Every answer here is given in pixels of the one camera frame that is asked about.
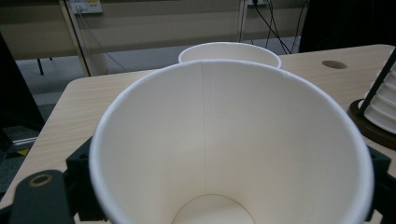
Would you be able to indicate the short stack of paper cups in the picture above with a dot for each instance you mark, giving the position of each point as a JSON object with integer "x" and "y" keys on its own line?
{"x": 384, "y": 105}

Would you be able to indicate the white wall socket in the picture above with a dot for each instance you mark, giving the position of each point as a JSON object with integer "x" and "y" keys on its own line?
{"x": 85, "y": 6}

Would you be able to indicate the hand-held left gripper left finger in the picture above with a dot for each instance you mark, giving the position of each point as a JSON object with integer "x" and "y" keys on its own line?
{"x": 81, "y": 174}

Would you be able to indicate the yellow black tape piece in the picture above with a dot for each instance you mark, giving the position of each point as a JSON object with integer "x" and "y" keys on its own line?
{"x": 21, "y": 152}

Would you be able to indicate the black curtain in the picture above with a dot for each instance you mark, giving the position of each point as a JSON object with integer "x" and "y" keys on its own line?
{"x": 15, "y": 93}
{"x": 348, "y": 21}

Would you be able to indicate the white paper cup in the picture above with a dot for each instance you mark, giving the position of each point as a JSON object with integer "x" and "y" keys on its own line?
{"x": 230, "y": 53}
{"x": 249, "y": 124}

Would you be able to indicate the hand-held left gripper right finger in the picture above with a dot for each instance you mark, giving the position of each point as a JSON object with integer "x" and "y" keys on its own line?
{"x": 384, "y": 193}

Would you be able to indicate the aluminium floor rail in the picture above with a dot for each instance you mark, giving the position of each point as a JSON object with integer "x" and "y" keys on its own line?
{"x": 26, "y": 141}

